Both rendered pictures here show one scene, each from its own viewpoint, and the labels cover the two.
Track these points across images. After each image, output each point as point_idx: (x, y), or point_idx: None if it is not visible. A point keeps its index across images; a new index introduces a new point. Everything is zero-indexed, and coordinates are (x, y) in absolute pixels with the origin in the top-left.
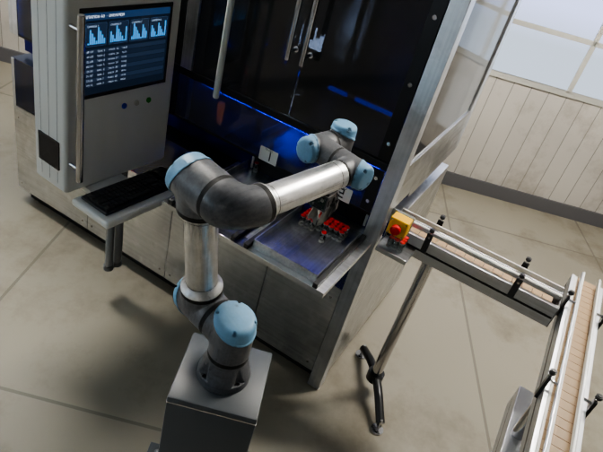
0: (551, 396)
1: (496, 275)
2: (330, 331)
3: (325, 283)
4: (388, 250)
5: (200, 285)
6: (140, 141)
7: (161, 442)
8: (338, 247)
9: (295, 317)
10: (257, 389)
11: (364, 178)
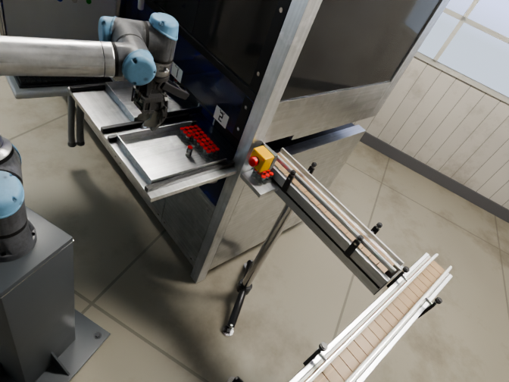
0: (314, 371)
1: (339, 231)
2: (206, 239)
3: (160, 190)
4: (250, 180)
5: None
6: (82, 39)
7: None
8: (201, 164)
9: (185, 220)
10: (26, 265)
11: (136, 70)
